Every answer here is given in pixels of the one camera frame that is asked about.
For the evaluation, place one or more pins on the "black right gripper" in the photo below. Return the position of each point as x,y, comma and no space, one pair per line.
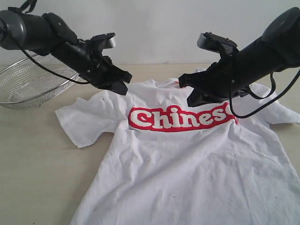
231,73

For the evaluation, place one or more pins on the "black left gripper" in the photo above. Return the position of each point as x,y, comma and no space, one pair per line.
86,58

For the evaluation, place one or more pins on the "white t-shirt red Chinese logo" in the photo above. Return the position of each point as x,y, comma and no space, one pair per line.
170,164

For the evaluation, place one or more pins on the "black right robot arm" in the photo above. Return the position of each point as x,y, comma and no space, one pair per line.
277,49

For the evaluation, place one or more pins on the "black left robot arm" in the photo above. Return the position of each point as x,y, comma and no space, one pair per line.
49,34

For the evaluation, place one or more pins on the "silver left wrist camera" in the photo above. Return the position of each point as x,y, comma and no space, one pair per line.
103,41

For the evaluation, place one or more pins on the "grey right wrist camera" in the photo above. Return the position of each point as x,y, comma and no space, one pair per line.
214,43

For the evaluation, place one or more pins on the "metal wire mesh basket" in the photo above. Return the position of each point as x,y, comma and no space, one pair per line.
26,85

